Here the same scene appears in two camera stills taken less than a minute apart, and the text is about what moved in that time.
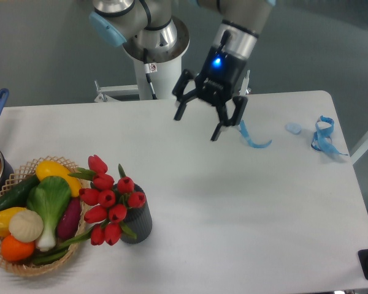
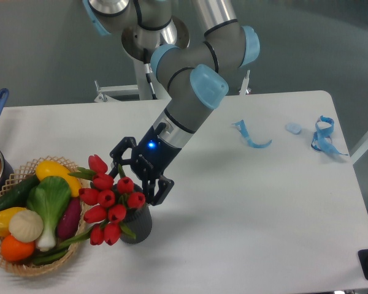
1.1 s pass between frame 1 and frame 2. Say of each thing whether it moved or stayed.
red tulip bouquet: stayed
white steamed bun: stayed
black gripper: moved
